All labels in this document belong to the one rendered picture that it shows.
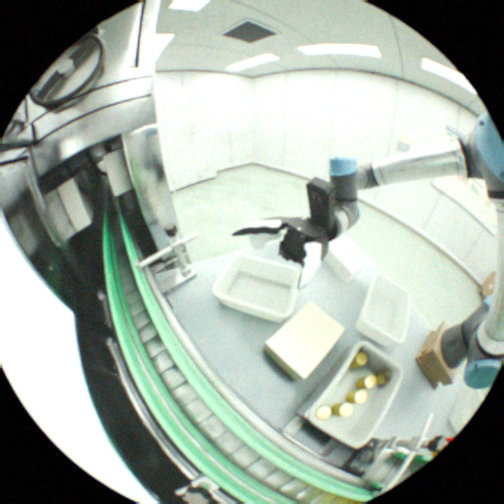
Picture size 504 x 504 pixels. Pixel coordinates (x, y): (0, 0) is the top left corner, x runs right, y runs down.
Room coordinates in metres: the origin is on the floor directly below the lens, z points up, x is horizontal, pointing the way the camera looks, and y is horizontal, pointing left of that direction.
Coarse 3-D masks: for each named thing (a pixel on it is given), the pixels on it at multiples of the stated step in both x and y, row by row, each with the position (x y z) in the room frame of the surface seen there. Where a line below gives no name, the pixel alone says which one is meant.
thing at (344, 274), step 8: (336, 248) 0.43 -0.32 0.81; (328, 256) 0.42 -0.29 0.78; (336, 256) 0.39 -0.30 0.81; (344, 256) 0.39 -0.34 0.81; (328, 264) 0.41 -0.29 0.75; (336, 264) 0.38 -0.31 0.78; (344, 264) 0.35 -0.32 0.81; (352, 264) 0.35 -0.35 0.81; (336, 272) 0.36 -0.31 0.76; (344, 272) 0.34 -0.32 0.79; (352, 272) 0.31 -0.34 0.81; (344, 280) 0.32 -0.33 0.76
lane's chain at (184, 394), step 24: (120, 240) 0.40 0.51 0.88; (120, 264) 0.28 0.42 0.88; (144, 312) 0.14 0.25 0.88; (144, 336) 0.08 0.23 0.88; (168, 360) 0.04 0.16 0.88; (168, 384) -0.01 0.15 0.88; (192, 408) -0.04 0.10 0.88; (216, 432) -0.08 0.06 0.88; (240, 456) -0.13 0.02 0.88; (264, 480) -0.19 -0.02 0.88; (288, 480) -0.19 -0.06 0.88
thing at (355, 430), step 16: (352, 352) 0.05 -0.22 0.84; (368, 352) 0.05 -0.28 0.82; (352, 368) 0.02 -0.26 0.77; (368, 368) 0.01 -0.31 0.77; (384, 368) -0.01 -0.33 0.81; (400, 368) -0.03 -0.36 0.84; (336, 384) -0.01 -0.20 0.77; (352, 384) -0.02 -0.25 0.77; (384, 384) -0.06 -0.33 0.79; (320, 400) -0.04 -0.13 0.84; (336, 400) -0.05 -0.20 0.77; (368, 400) -0.08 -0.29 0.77; (384, 400) -0.09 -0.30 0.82; (336, 416) -0.10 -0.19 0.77; (352, 416) -0.11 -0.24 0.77; (368, 416) -0.12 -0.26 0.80; (336, 432) -0.12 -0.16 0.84; (352, 432) -0.15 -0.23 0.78; (368, 432) -0.15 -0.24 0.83
